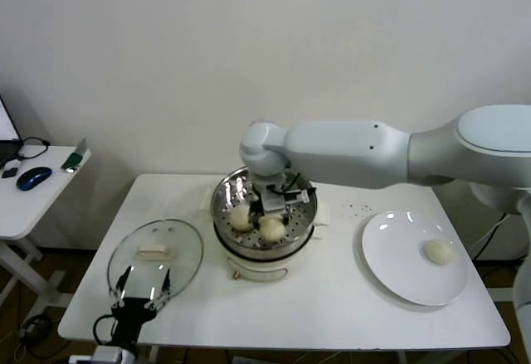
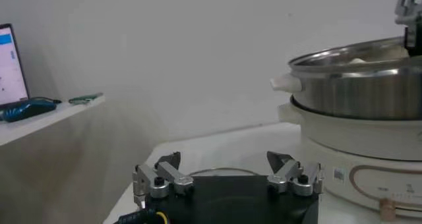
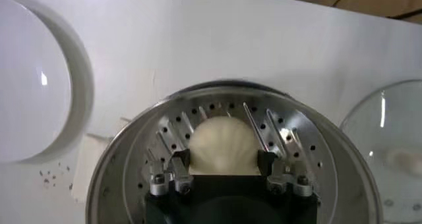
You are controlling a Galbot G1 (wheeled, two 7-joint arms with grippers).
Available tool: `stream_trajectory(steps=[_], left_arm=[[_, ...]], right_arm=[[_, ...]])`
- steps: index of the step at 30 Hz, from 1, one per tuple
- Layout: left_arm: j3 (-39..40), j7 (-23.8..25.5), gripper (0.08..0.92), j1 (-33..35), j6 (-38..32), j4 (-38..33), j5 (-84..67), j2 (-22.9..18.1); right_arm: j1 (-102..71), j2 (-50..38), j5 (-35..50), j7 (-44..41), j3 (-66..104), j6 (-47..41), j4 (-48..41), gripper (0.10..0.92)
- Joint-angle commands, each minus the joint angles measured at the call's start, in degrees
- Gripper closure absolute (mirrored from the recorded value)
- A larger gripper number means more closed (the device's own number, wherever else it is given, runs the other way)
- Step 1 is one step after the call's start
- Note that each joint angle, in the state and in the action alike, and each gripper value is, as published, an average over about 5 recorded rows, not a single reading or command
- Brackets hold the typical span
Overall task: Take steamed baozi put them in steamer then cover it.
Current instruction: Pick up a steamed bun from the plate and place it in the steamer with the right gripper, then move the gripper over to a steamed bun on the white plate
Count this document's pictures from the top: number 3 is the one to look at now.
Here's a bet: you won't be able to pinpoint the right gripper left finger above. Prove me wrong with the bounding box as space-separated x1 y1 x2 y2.
146 149 195 196

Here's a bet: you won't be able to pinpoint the glass lid with white handle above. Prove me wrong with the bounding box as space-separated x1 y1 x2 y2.
339 79 422 224

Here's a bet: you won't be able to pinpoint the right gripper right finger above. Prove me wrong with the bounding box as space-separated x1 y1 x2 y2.
256 151 314 198

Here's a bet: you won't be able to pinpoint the white round plate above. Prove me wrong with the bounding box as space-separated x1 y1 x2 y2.
0 0 96 165

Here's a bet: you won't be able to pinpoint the scattered dark crumbs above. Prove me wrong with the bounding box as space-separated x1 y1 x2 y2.
38 161 75 192

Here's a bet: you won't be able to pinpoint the white steamed baozi bun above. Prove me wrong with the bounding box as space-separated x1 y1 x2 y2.
188 115 261 176

